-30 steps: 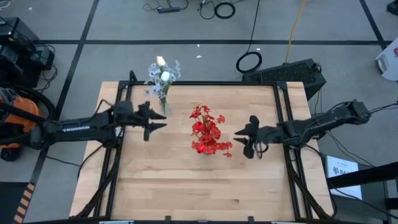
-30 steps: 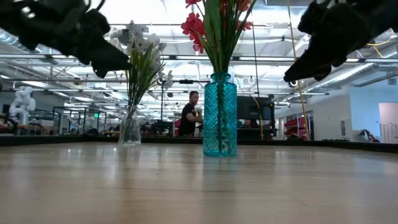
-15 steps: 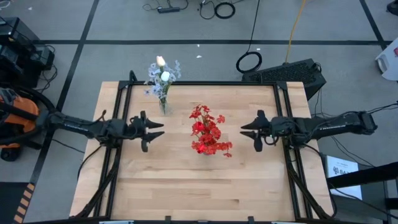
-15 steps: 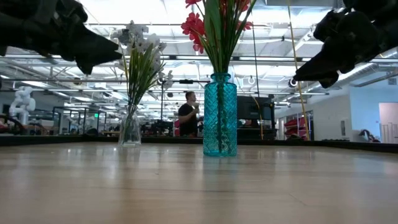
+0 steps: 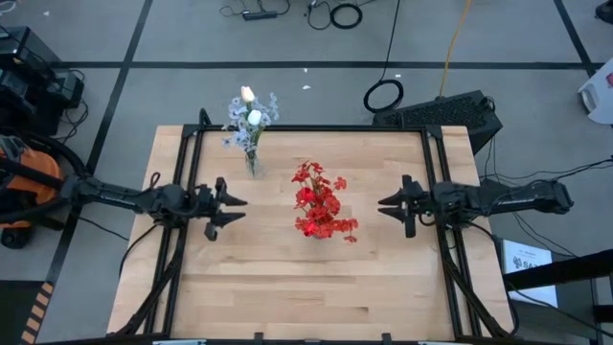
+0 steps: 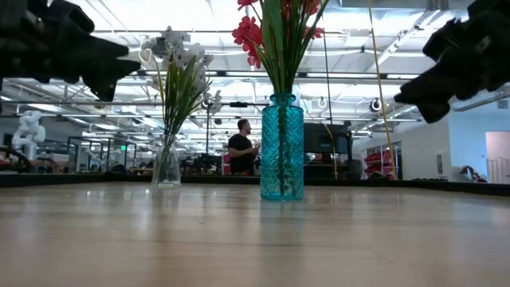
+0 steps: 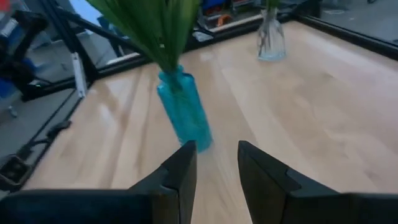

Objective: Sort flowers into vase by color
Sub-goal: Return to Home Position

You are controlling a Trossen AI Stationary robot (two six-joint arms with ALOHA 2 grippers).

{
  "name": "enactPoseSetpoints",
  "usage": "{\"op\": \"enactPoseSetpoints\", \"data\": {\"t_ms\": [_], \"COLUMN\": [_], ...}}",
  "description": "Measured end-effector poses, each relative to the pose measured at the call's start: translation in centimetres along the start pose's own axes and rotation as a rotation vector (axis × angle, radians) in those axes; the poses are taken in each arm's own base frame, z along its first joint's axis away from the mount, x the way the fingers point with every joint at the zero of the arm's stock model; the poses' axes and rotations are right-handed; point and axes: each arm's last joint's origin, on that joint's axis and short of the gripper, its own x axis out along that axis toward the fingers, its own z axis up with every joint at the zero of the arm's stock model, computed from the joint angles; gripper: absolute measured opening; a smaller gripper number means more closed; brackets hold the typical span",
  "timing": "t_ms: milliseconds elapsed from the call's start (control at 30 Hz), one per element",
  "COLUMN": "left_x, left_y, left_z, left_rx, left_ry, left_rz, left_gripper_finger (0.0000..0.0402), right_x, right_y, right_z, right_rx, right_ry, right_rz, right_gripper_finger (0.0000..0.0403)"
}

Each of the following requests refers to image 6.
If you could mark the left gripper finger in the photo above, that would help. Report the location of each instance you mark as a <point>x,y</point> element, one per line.
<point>75,36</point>
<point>115,64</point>

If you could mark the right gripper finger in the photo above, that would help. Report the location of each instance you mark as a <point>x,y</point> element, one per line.
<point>434,93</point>
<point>462,52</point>

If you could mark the teal patterned glass vase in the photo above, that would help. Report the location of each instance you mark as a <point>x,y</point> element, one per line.
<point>282,159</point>

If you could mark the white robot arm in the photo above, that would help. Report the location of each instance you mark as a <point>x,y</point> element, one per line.
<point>30,131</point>

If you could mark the clear glass vase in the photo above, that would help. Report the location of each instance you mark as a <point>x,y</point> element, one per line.
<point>166,167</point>

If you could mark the black round ceiling device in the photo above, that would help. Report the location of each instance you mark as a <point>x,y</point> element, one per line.
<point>375,105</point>

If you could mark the red shelving rack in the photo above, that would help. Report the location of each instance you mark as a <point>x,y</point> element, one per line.
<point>376,159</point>

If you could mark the red crate stack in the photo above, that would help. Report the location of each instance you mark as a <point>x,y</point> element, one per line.
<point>226,165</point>

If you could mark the person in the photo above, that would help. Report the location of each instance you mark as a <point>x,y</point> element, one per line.
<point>241,151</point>

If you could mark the black framed glass enclosure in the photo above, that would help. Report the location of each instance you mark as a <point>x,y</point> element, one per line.
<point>99,138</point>

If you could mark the black camera rig frame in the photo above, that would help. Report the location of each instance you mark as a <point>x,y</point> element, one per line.
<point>238,104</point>

